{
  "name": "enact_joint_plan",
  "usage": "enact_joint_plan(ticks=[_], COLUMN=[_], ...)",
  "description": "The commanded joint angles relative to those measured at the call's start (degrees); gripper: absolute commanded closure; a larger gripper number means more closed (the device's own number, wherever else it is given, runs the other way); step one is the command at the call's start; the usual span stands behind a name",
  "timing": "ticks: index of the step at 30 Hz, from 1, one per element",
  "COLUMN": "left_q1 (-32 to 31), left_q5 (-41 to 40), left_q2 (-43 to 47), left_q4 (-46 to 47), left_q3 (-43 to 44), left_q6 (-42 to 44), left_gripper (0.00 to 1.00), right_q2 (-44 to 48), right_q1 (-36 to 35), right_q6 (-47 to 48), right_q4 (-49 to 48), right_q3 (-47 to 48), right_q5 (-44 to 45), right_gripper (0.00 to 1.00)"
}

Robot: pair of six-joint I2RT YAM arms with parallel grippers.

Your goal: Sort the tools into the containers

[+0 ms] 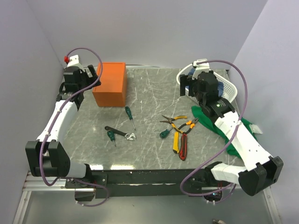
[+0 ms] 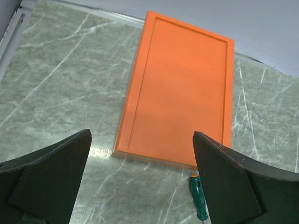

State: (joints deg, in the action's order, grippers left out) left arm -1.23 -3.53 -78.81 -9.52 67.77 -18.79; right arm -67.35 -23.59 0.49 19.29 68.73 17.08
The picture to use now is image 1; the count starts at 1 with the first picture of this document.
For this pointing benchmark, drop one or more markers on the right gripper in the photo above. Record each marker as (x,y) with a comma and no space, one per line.
(186,79)

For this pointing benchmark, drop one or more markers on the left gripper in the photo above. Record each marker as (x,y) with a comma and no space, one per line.
(92,80)

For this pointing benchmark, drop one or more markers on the orange drawer box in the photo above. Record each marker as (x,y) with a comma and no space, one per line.
(113,89)

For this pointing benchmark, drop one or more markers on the yellow needle-nose pliers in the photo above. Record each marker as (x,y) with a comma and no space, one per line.
(170,121)

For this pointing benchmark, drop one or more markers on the long green screwdriver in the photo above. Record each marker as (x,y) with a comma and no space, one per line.
(129,113)

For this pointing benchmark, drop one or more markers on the stubby green screwdriver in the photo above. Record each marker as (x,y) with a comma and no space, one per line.
(165,133)

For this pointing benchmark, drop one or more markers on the small green screwdriver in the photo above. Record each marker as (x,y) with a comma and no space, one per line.
(111,135)

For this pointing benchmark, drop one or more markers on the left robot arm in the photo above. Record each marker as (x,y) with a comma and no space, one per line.
(46,155)

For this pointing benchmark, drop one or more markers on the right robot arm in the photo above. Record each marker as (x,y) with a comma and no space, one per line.
(260,169)

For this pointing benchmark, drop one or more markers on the blue checkered cloth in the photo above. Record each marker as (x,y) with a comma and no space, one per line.
(220,86)

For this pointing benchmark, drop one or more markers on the green cloth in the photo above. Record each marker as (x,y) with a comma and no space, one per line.
(206,122)

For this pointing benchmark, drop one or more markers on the white plastic basket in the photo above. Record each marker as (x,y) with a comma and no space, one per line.
(229,90)

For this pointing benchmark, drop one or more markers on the yellow utility knife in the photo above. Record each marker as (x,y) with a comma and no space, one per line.
(175,143)

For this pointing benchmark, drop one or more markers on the black adjustable wrench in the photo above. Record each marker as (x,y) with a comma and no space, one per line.
(128,136)

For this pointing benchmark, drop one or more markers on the red black utility knife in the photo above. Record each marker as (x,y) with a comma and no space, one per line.
(183,147)

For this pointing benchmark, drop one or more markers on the white crumpled paper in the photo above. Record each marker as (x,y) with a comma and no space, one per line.
(255,129)

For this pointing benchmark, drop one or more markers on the black base bar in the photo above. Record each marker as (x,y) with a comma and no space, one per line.
(117,183)

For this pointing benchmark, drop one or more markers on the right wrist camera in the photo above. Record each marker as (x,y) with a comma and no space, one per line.
(201,65)

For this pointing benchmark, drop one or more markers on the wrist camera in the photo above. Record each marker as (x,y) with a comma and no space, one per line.
(72,61)
(201,65)

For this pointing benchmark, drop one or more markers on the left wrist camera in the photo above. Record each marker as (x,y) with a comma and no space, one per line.
(72,61)

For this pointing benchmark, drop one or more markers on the orange-handled cutting pliers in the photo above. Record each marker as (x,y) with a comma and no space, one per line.
(190,123)

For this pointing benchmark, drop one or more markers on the aluminium rail frame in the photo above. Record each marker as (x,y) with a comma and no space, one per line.
(41,204)

